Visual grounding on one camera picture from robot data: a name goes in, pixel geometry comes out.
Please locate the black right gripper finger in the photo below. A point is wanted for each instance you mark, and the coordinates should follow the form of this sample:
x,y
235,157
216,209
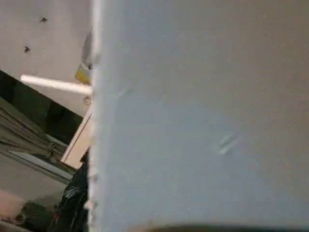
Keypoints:
x,y
77,203

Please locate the white plastic table leg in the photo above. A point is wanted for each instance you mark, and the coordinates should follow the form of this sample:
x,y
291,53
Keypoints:
x,y
203,121

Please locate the light wooden board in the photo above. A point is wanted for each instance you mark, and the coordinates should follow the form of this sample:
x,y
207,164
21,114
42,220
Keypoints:
x,y
79,140

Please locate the white long tube lamp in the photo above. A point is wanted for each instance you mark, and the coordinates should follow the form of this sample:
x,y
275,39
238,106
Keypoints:
x,y
53,83

